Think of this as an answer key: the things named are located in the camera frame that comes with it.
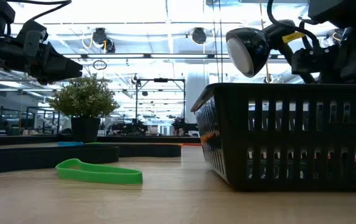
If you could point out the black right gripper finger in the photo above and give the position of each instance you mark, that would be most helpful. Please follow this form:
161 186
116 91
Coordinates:
308 60

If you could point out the blue rubber band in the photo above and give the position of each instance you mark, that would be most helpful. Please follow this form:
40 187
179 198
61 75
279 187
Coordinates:
70 143

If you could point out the small green rubber band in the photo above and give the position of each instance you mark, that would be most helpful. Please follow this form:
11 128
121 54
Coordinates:
94 143

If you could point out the black slotted plastic bin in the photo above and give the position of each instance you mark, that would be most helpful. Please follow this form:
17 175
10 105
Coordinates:
290 137

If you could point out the wide black rubber band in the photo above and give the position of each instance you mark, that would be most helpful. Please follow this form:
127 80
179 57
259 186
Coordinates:
41 158
153 151

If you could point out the large green rubber band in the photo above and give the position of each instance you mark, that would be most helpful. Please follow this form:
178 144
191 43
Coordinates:
109 177

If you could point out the long red rubber band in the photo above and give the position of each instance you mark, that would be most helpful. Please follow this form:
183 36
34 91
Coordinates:
192 144

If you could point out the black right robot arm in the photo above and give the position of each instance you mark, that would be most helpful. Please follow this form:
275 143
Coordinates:
343 12

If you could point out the artificial potted plant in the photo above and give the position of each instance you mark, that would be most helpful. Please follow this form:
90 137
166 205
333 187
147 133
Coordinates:
84 99

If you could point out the black desk lamp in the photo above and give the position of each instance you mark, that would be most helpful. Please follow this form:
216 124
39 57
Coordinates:
249 46

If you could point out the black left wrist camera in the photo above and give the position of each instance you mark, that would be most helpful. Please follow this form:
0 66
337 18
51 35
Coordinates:
31 40

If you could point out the black background station frame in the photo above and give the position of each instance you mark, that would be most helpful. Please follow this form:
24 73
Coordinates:
161 80

